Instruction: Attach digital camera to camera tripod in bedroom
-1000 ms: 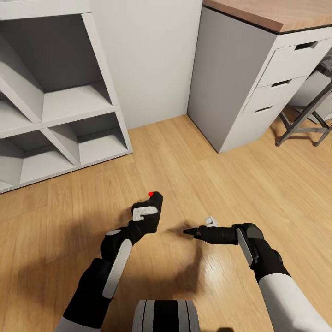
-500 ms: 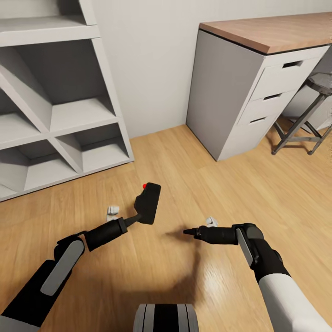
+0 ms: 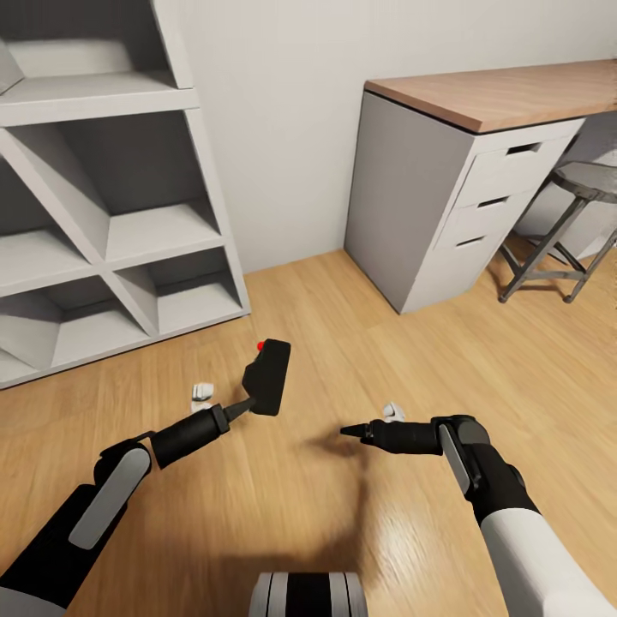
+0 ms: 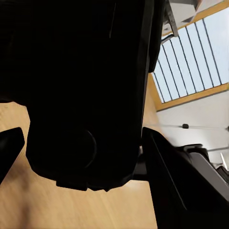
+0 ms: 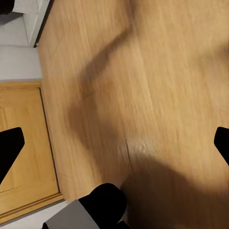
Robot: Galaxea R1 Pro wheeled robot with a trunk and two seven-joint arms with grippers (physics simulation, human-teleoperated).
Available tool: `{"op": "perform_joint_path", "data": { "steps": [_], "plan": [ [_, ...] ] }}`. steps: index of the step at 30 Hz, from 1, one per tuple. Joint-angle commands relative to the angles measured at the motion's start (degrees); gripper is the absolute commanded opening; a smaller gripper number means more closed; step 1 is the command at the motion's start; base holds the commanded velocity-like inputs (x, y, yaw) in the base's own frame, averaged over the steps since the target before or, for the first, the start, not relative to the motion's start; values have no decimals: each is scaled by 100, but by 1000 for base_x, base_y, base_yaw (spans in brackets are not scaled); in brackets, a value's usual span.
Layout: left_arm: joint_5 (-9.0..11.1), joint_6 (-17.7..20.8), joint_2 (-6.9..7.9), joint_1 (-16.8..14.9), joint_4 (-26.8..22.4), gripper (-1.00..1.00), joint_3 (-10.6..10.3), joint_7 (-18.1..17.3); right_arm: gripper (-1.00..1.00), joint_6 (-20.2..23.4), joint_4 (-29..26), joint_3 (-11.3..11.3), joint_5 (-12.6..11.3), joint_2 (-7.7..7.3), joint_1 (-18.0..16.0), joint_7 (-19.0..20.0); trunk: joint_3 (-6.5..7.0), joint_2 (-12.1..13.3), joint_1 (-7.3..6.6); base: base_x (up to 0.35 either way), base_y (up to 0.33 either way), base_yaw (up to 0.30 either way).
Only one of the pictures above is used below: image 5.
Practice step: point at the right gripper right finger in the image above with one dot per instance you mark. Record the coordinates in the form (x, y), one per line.
(221, 141)

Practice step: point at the digital camera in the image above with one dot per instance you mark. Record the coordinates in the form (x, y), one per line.
(6, 6)

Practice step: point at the door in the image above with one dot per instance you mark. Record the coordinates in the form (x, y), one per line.
(31, 182)

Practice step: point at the bookcase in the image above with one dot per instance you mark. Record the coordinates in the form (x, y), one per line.
(21, 27)

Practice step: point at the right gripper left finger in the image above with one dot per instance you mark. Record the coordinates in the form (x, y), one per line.
(11, 143)

